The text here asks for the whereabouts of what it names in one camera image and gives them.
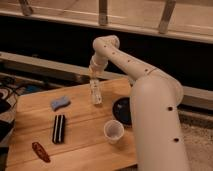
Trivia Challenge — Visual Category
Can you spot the black and white eraser block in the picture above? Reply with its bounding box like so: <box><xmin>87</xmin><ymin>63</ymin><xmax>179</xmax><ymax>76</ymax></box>
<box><xmin>52</xmin><ymin>115</ymin><xmax>66</xmax><ymax>144</ymax></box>

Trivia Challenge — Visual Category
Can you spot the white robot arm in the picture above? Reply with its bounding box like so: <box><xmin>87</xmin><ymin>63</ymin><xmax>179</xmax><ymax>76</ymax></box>
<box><xmin>90</xmin><ymin>35</ymin><xmax>190</xmax><ymax>171</ymax></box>

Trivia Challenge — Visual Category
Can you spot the black round plate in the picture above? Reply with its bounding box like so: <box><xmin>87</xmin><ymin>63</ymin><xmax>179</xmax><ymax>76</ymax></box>
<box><xmin>112</xmin><ymin>97</ymin><xmax>132</xmax><ymax>126</ymax></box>

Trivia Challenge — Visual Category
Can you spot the black cables and clutter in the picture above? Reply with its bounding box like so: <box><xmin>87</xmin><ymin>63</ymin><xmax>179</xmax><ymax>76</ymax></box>
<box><xmin>0</xmin><ymin>76</ymin><xmax>26</xmax><ymax>148</ymax></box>

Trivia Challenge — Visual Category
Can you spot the clear plastic cup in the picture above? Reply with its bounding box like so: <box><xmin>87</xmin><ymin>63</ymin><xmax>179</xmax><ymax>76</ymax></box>
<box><xmin>103</xmin><ymin>120</ymin><xmax>124</xmax><ymax>144</ymax></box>

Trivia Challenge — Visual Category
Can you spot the wooden board table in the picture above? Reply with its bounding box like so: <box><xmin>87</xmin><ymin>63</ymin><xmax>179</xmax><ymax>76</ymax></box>
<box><xmin>6</xmin><ymin>78</ymin><xmax>136</xmax><ymax>171</ymax></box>

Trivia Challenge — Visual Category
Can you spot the metal rail beam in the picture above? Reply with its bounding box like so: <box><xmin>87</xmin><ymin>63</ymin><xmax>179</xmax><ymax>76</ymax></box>
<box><xmin>0</xmin><ymin>51</ymin><xmax>213</xmax><ymax>110</ymax></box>

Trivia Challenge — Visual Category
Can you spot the red brown spoon rest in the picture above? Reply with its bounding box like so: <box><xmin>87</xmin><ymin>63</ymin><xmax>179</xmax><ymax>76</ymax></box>
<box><xmin>32</xmin><ymin>142</ymin><xmax>50</xmax><ymax>163</ymax></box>

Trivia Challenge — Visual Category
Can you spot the yellow gripper tip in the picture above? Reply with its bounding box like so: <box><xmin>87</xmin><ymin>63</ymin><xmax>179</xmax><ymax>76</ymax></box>
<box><xmin>89</xmin><ymin>67</ymin><xmax>100</xmax><ymax>79</ymax></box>

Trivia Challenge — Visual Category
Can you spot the white plastic bottle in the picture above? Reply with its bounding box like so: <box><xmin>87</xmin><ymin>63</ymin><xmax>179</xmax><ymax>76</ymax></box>
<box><xmin>90</xmin><ymin>79</ymin><xmax>102</xmax><ymax>105</ymax></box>

